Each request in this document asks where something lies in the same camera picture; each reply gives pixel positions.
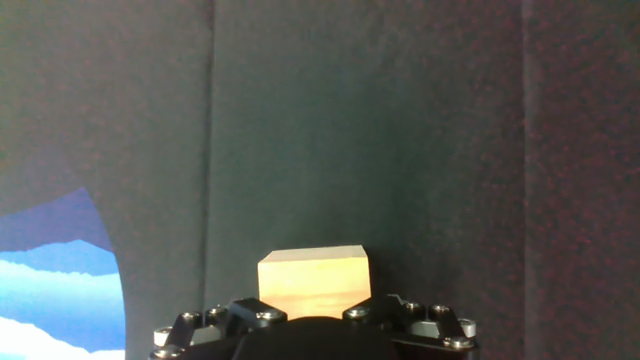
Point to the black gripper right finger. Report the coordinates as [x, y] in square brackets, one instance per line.
[430, 330]

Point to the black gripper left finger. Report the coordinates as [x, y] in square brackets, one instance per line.
[210, 330]

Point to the small wooden block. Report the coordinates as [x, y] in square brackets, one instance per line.
[315, 280]

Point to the black cloth with blue print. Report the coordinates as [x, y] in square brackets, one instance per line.
[350, 125]

